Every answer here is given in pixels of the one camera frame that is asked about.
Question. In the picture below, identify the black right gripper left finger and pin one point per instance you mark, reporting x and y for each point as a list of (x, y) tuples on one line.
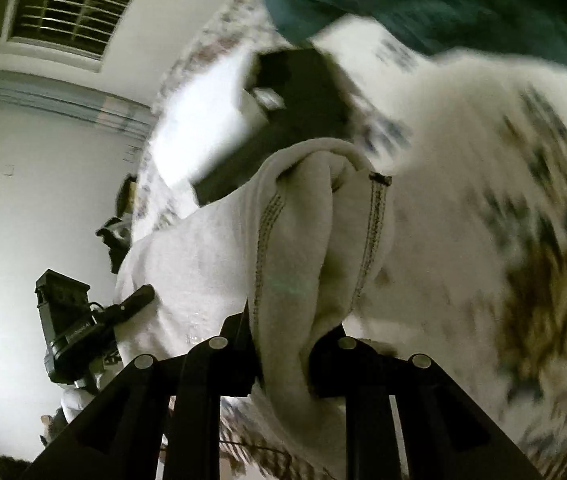
[(157, 419)]

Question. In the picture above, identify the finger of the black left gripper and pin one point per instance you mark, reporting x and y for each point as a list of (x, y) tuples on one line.
[(126, 309)]

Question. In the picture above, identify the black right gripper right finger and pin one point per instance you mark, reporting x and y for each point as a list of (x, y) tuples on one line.
[(407, 419)]

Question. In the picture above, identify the beige garment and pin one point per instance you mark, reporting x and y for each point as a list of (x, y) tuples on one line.
[(295, 246)]

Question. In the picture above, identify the floral bed sheet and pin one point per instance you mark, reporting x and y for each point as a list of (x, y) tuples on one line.
[(475, 148)]

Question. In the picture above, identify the left blue curtain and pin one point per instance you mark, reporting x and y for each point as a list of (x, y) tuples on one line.
[(94, 107)]

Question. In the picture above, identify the folded white garment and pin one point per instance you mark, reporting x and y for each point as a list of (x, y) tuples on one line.
[(214, 132)]

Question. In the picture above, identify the folded black garment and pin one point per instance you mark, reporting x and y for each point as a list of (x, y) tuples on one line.
[(311, 105)]

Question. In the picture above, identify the barred window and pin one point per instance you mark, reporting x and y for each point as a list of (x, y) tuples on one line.
[(84, 27)]

